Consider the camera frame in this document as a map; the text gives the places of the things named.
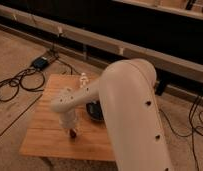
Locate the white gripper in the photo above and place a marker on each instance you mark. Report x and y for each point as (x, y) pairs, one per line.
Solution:
(68, 120)

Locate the red pepper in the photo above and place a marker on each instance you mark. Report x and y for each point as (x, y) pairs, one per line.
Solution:
(72, 133)

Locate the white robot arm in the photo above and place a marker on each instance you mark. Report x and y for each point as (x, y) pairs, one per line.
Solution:
(126, 94)

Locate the black bowl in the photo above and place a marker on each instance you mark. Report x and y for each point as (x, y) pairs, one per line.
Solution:
(94, 111)

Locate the wooden table board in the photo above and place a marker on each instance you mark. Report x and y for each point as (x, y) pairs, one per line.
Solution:
(45, 137)

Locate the small white figurine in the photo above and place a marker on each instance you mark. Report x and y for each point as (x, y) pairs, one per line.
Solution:
(83, 80)

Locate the black power adapter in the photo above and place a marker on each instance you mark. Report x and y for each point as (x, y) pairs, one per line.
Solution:
(40, 63)

